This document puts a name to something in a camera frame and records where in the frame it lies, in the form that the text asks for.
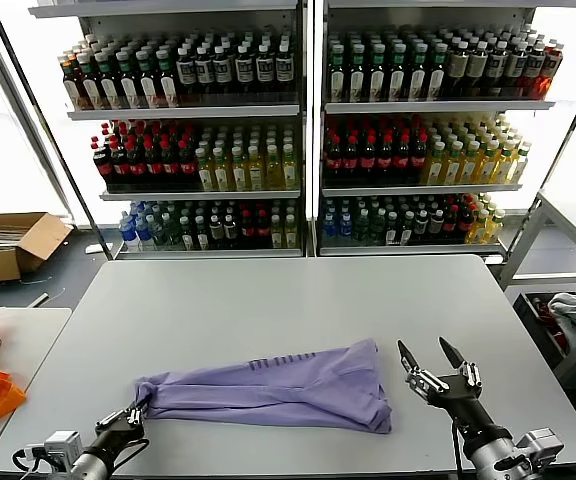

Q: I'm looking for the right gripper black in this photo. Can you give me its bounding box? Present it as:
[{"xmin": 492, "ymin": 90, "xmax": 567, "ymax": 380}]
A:
[{"xmin": 397, "ymin": 336, "xmax": 508, "ymax": 442}]

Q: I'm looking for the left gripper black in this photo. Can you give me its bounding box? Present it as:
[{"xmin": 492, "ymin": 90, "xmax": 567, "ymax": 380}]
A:
[{"xmin": 91, "ymin": 404, "xmax": 148, "ymax": 455}]

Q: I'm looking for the purple t-shirt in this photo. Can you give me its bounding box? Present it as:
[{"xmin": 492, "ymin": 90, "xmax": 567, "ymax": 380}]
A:
[{"xmin": 132, "ymin": 338, "xmax": 394, "ymax": 435}]

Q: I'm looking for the black plastic crate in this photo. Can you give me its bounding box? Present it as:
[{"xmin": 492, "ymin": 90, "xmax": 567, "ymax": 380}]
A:
[{"xmin": 512, "ymin": 291, "xmax": 576, "ymax": 371}]

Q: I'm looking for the red garment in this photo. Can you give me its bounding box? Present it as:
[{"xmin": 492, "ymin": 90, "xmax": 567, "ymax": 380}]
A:
[{"xmin": 533, "ymin": 297, "xmax": 569, "ymax": 351}]

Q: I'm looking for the yellow juice bottle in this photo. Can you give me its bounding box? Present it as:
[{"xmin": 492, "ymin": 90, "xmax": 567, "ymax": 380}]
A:
[
  {"xmin": 459, "ymin": 141, "xmax": 482, "ymax": 185},
  {"xmin": 264, "ymin": 144, "xmax": 283, "ymax": 191},
  {"xmin": 476, "ymin": 140, "xmax": 500, "ymax": 185},
  {"xmin": 486, "ymin": 208, "xmax": 507, "ymax": 244},
  {"xmin": 441, "ymin": 141, "xmax": 464, "ymax": 186},
  {"xmin": 212, "ymin": 147, "xmax": 232, "ymax": 192},
  {"xmin": 195, "ymin": 147, "xmax": 215, "ymax": 192},
  {"xmin": 469, "ymin": 209, "xmax": 489, "ymax": 245},
  {"xmin": 281, "ymin": 143, "xmax": 300, "ymax": 191},
  {"xmin": 423, "ymin": 141, "xmax": 447, "ymax": 186},
  {"xmin": 246, "ymin": 145, "xmax": 265, "ymax": 191},
  {"xmin": 229, "ymin": 146, "xmax": 248, "ymax": 192},
  {"xmin": 511, "ymin": 142, "xmax": 533, "ymax": 184},
  {"xmin": 494, "ymin": 141, "xmax": 518, "ymax": 184}
]

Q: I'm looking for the red cap cola bottle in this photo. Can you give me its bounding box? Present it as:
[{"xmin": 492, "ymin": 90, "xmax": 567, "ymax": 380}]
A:
[
  {"xmin": 109, "ymin": 141, "xmax": 129, "ymax": 186},
  {"xmin": 143, "ymin": 141, "xmax": 163, "ymax": 187},
  {"xmin": 255, "ymin": 209, "xmax": 272, "ymax": 250},
  {"xmin": 342, "ymin": 134, "xmax": 361, "ymax": 184},
  {"xmin": 325, "ymin": 134, "xmax": 344, "ymax": 184},
  {"xmin": 442, "ymin": 204, "xmax": 459, "ymax": 240},
  {"xmin": 177, "ymin": 140, "xmax": 198, "ymax": 187},
  {"xmin": 457, "ymin": 204, "xmax": 474, "ymax": 240},
  {"xmin": 91, "ymin": 139, "xmax": 113, "ymax": 185},
  {"xmin": 411, "ymin": 132, "xmax": 429, "ymax": 182},
  {"xmin": 376, "ymin": 133, "xmax": 396, "ymax": 183},
  {"xmin": 126, "ymin": 141, "xmax": 146, "ymax": 186},
  {"xmin": 359, "ymin": 133, "xmax": 378, "ymax": 184},
  {"xmin": 160, "ymin": 140, "xmax": 180, "ymax": 187},
  {"xmin": 239, "ymin": 209, "xmax": 257, "ymax": 250},
  {"xmin": 394, "ymin": 132, "xmax": 413, "ymax": 183}
]

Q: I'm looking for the green tinted water bottle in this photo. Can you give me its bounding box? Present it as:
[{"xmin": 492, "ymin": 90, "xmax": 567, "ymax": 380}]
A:
[
  {"xmin": 354, "ymin": 208, "xmax": 371, "ymax": 245},
  {"xmin": 151, "ymin": 214, "xmax": 168, "ymax": 250},
  {"xmin": 369, "ymin": 208, "xmax": 386, "ymax": 245},
  {"xmin": 165, "ymin": 213, "xmax": 182, "ymax": 250},
  {"xmin": 384, "ymin": 210, "xmax": 400, "ymax": 246}
]

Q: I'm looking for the open cardboard box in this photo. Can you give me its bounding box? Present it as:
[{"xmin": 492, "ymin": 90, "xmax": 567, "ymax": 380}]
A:
[{"xmin": 0, "ymin": 212, "xmax": 75, "ymax": 285}]

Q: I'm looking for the white metal beverage shelf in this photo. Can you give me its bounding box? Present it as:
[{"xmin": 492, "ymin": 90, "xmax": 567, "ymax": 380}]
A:
[
  {"xmin": 316, "ymin": 0, "xmax": 559, "ymax": 259},
  {"xmin": 27, "ymin": 0, "xmax": 314, "ymax": 261}
]

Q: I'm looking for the white vertical light strip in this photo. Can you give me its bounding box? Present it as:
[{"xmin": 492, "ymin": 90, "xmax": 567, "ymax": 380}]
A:
[{"xmin": 304, "ymin": 0, "xmax": 320, "ymax": 222}]

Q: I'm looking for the green label tea bottle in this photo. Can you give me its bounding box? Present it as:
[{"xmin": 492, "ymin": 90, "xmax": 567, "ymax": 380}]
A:
[
  {"xmin": 116, "ymin": 48, "xmax": 140, "ymax": 109},
  {"xmin": 156, "ymin": 47, "xmax": 179, "ymax": 108},
  {"xmin": 428, "ymin": 42, "xmax": 449, "ymax": 100},
  {"xmin": 410, "ymin": 42, "xmax": 430, "ymax": 100},
  {"xmin": 327, "ymin": 43, "xmax": 349, "ymax": 101},
  {"xmin": 348, "ymin": 43, "xmax": 369, "ymax": 101},
  {"xmin": 368, "ymin": 42, "xmax": 389, "ymax": 101},
  {"xmin": 76, "ymin": 51, "xmax": 102, "ymax": 110},
  {"xmin": 136, "ymin": 48, "xmax": 159, "ymax": 108},
  {"xmin": 389, "ymin": 42, "xmax": 410, "ymax": 101},
  {"xmin": 95, "ymin": 49, "xmax": 121, "ymax": 109}
]

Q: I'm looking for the beige label dark bottle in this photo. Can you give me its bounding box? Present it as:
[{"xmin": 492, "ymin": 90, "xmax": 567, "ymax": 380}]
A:
[
  {"xmin": 447, "ymin": 40, "xmax": 472, "ymax": 99},
  {"xmin": 467, "ymin": 40, "xmax": 490, "ymax": 98}
]

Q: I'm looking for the grey label dark bottle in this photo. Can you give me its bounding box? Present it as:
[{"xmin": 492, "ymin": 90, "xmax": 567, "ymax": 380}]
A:
[
  {"xmin": 486, "ymin": 40, "xmax": 510, "ymax": 98},
  {"xmin": 505, "ymin": 41, "xmax": 529, "ymax": 98},
  {"xmin": 524, "ymin": 42, "xmax": 547, "ymax": 99}
]

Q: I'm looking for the orange red tea bottle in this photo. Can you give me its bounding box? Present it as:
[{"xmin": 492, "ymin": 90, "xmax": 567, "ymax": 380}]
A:
[
  {"xmin": 539, "ymin": 43, "xmax": 565, "ymax": 100},
  {"xmin": 59, "ymin": 52, "xmax": 83, "ymax": 110}
]

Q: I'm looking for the black white label bottle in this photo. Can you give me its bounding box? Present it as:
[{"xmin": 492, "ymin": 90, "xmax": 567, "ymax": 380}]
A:
[
  {"xmin": 194, "ymin": 44, "xmax": 215, "ymax": 104},
  {"xmin": 175, "ymin": 45, "xmax": 198, "ymax": 104},
  {"xmin": 234, "ymin": 43, "xmax": 255, "ymax": 104},
  {"xmin": 254, "ymin": 43, "xmax": 275, "ymax": 104},
  {"xmin": 213, "ymin": 44, "xmax": 234, "ymax": 104},
  {"xmin": 274, "ymin": 42, "xmax": 294, "ymax": 104}
]

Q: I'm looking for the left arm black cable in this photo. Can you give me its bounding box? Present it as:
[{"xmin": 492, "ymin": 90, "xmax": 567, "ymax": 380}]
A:
[{"xmin": 110, "ymin": 437, "xmax": 150, "ymax": 469}]

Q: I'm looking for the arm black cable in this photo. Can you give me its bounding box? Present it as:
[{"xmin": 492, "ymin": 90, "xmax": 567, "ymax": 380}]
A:
[
  {"xmin": 110, "ymin": 437, "xmax": 150, "ymax": 469},
  {"xmin": 448, "ymin": 420, "xmax": 467, "ymax": 479}
]

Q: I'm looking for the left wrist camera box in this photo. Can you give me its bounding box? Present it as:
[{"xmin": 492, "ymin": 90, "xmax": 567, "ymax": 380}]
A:
[{"xmin": 42, "ymin": 430, "xmax": 85, "ymax": 469}]

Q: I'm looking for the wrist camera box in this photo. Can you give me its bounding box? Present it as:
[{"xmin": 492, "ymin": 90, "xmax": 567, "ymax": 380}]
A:
[
  {"xmin": 42, "ymin": 430, "xmax": 85, "ymax": 469},
  {"xmin": 512, "ymin": 427, "xmax": 565, "ymax": 471}
]

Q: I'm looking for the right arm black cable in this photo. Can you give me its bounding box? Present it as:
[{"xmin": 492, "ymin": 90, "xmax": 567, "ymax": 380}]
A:
[{"xmin": 448, "ymin": 420, "xmax": 467, "ymax": 479}]

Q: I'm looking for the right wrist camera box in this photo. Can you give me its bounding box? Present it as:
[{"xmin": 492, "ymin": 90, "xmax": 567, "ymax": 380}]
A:
[{"xmin": 512, "ymin": 427, "xmax": 565, "ymax": 471}]

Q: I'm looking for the grey metal frame table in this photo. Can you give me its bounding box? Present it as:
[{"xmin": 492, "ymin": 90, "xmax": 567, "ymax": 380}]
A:
[{"xmin": 497, "ymin": 188, "xmax": 576, "ymax": 389}]

